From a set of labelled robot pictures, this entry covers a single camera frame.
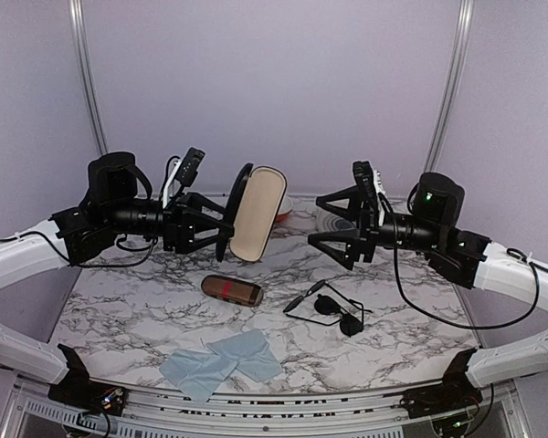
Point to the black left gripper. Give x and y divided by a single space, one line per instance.
179 223

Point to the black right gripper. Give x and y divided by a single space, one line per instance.
365 236

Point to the black glasses case beige lining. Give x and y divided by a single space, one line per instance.
252 207

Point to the black sunglasses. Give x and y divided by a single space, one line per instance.
328 306

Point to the light blue cleaning cloth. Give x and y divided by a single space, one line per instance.
252 353
197 374

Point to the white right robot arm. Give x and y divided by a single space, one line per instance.
463 258

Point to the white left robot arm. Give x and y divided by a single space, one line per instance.
72 237

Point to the white plate with blue spiral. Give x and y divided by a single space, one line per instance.
327 222

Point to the orange bowl with white inside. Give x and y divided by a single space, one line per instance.
284 209

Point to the aluminium front frame rail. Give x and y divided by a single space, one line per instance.
154 412

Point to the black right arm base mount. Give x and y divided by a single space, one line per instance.
454 391

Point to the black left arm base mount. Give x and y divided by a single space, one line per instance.
79 390

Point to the aluminium frame post left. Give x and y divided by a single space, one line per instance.
79 32

